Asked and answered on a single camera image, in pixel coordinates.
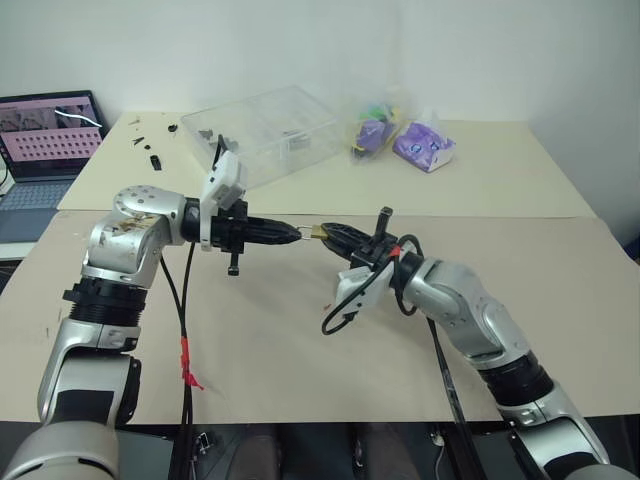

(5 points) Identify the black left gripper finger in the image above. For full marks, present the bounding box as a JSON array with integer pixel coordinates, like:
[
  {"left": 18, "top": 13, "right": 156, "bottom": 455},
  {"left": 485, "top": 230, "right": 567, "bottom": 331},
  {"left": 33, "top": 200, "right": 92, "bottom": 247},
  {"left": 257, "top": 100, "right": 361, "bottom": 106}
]
[
  {"left": 252, "top": 231, "right": 301, "bottom": 246},
  {"left": 252, "top": 217, "right": 301, "bottom": 233}
]

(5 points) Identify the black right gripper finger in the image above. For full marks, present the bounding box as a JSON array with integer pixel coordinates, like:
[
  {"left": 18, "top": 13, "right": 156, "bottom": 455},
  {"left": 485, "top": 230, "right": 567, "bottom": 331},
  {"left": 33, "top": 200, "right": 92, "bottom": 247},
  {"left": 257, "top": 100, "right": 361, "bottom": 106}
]
[
  {"left": 322, "top": 222, "right": 374, "bottom": 247},
  {"left": 324, "top": 238, "right": 364, "bottom": 262}
]

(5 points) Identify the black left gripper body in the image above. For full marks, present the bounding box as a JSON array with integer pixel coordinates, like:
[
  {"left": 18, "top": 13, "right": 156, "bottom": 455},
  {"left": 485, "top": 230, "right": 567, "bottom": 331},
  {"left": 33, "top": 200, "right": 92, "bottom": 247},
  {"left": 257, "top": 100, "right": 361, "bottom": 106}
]
[{"left": 211, "top": 198, "right": 257, "bottom": 277}]

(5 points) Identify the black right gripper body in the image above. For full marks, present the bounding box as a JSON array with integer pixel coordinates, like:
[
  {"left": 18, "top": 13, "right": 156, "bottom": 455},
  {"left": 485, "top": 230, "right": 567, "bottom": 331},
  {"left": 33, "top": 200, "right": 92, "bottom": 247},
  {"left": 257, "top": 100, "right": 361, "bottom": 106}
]
[{"left": 349, "top": 207, "right": 402, "bottom": 272}]

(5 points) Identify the clear bag of coloured items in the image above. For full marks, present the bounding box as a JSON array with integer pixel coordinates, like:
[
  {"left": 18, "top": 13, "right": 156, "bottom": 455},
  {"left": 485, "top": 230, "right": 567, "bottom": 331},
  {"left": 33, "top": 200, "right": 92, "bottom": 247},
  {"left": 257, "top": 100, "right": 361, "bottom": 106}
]
[{"left": 344, "top": 84, "right": 407, "bottom": 166}]

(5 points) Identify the clear plastic storage box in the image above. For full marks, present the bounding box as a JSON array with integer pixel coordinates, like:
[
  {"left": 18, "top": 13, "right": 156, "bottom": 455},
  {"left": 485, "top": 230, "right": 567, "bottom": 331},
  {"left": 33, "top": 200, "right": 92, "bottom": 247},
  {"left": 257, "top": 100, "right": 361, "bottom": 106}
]
[{"left": 180, "top": 85, "right": 341, "bottom": 192}]

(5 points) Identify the purple tissue pack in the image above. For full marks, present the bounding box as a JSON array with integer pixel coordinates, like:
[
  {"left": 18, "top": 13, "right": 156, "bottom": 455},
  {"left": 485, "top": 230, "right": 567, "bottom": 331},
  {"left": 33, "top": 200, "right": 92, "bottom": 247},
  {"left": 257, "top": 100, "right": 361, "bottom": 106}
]
[{"left": 391, "top": 107, "right": 458, "bottom": 175}]

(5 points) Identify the open laptop computer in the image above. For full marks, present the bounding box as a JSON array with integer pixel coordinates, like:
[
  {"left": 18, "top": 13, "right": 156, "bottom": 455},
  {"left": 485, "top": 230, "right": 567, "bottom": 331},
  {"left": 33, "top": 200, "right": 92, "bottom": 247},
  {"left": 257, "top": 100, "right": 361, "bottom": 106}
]
[{"left": 0, "top": 89, "right": 110, "bottom": 261}]

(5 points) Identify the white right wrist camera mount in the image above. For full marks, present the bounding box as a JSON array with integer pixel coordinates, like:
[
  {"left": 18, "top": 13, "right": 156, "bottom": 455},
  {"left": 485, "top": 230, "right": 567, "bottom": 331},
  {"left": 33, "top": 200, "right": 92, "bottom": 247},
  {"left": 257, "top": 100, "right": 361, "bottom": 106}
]
[{"left": 334, "top": 259, "right": 397, "bottom": 322}]

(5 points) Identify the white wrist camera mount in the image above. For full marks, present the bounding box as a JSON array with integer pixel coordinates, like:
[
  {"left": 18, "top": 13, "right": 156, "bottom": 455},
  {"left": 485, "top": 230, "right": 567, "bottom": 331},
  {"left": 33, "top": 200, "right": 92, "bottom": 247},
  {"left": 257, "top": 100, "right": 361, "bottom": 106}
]
[
  {"left": 199, "top": 151, "right": 250, "bottom": 252},
  {"left": 334, "top": 259, "right": 397, "bottom": 322}
]

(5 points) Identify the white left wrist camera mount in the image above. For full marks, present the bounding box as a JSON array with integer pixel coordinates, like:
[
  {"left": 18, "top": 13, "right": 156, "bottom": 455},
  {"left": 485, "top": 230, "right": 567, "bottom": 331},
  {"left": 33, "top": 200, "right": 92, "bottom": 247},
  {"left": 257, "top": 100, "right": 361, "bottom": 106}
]
[{"left": 199, "top": 151, "right": 250, "bottom": 252}]

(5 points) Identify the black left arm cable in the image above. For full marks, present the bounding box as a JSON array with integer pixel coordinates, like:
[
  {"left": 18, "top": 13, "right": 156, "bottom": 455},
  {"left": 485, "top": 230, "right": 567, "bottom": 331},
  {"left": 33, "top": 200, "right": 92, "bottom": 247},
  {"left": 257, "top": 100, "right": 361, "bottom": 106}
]
[
  {"left": 177, "top": 132, "right": 227, "bottom": 480},
  {"left": 158, "top": 252, "right": 197, "bottom": 480}
]

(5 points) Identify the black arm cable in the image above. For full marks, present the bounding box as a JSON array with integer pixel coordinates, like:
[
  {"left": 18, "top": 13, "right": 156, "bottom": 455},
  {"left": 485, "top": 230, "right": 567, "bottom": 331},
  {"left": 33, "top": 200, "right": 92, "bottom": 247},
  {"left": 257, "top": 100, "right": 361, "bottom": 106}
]
[
  {"left": 177, "top": 132, "right": 227, "bottom": 480},
  {"left": 158, "top": 252, "right": 197, "bottom": 480},
  {"left": 321, "top": 233, "right": 477, "bottom": 480}
]

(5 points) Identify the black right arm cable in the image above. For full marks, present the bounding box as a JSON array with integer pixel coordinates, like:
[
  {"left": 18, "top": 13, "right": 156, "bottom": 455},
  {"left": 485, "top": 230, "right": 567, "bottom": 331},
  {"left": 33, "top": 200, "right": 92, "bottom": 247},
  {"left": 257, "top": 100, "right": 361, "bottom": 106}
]
[{"left": 321, "top": 233, "right": 477, "bottom": 480}]

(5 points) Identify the thin white cable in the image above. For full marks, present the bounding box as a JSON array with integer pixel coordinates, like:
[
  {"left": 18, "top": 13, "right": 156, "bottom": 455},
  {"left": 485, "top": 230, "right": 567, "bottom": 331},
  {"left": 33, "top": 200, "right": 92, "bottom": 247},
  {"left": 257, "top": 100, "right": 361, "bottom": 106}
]
[{"left": 430, "top": 432, "right": 449, "bottom": 480}]

